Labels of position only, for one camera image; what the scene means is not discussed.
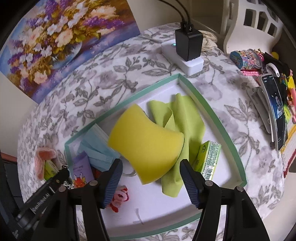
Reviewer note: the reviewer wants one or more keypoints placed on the pink white striped cloth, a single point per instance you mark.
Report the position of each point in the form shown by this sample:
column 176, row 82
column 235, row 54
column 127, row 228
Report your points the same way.
column 41, row 156

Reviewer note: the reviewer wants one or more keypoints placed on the lime green cloth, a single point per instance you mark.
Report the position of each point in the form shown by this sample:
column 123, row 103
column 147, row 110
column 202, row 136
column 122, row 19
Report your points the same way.
column 180, row 115

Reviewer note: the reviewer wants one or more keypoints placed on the white power strip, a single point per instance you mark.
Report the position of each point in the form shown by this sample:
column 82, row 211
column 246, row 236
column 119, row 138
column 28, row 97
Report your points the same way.
column 188, row 67

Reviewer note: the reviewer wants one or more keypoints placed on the leopard print scrunchie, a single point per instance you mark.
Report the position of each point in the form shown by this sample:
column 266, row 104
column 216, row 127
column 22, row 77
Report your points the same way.
column 68, row 184

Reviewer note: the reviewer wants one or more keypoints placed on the purple cartoon wipes packet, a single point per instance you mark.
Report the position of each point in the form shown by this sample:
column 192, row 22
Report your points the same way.
column 82, row 172

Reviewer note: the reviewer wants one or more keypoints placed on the teal white tray box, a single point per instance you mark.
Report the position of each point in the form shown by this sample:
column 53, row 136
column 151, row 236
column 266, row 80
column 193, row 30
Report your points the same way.
column 148, row 211

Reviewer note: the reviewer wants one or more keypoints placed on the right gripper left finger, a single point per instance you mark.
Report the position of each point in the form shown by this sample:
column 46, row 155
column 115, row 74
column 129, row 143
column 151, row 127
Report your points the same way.
column 109, row 182

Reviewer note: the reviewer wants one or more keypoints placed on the white plastic chair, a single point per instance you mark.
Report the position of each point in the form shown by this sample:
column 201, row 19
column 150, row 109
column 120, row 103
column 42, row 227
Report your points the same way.
column 250, row 25

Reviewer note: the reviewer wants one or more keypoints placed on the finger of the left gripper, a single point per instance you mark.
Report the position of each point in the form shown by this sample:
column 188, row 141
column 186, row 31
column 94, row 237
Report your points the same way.
column 58, row 180

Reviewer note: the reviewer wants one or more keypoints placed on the blue face mask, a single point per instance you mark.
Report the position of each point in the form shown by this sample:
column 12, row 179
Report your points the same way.
column 94, row 144

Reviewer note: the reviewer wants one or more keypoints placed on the smartphone on stand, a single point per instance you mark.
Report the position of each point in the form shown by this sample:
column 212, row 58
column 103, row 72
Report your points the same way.
column 275, row 109

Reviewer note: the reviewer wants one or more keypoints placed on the green tissue pack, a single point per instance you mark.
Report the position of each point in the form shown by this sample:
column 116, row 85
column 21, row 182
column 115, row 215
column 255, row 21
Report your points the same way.
column 207, row 159
column 50, row 170

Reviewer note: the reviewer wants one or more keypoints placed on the flower painting canvas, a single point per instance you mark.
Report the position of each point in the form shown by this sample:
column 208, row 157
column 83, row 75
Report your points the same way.
column 44, row 41

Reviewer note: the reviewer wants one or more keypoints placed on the black power adapter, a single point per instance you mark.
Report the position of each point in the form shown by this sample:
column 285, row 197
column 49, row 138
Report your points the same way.
column 188, row 41

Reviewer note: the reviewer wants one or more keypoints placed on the yellow sponge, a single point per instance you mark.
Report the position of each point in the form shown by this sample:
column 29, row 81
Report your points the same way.
column 150, row 149

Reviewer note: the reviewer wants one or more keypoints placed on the grey floral blanket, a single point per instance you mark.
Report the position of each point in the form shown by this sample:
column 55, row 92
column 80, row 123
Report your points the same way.
column 130, row 66

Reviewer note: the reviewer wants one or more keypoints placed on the red pink pipe-cleaner flower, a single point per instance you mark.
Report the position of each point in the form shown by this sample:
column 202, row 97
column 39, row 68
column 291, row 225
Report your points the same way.
column 120, row 196

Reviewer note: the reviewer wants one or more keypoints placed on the colourful cylinder toy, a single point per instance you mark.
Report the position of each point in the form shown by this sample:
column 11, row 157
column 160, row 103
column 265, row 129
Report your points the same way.
column 247, row 59

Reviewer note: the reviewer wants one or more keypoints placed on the cream lace cloth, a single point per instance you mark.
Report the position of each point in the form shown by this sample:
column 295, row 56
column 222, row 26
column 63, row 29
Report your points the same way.
column 209, row 41

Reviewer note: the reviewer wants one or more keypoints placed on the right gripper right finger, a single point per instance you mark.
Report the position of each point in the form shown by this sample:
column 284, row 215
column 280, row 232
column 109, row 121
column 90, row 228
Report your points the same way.
column 193, row 182

